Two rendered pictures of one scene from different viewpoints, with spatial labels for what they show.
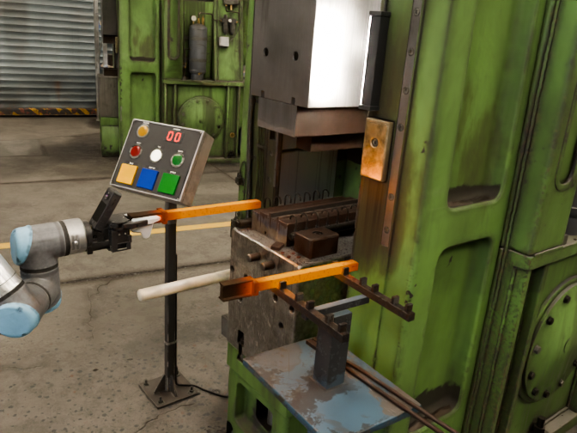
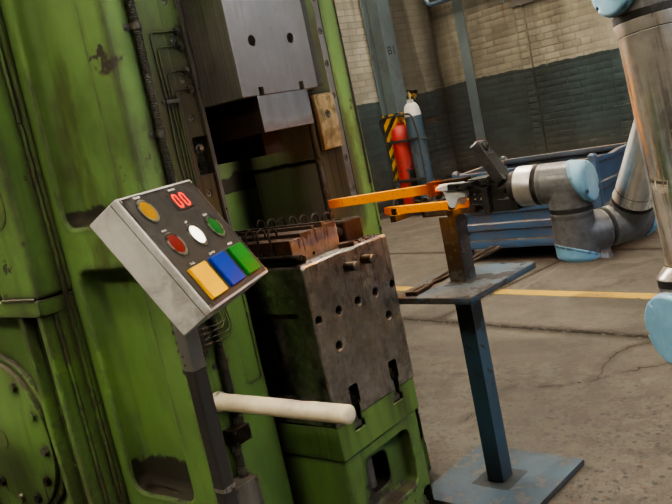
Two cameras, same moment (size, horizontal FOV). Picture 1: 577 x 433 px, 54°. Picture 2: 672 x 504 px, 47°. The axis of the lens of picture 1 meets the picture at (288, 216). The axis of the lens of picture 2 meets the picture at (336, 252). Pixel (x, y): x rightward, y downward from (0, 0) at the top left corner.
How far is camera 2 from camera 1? 3.03 m
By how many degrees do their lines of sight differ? 97
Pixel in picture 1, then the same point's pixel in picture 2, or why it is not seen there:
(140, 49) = not seen: outside the picture
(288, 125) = (304, 112)
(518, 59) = not seen: hidden behind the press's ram
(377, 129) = (326, 100)
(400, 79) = (321, 54)
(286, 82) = (287, 67)
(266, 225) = (312, 243)
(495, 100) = not seen: hidden behind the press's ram
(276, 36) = (261, 20)
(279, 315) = (384, 305)
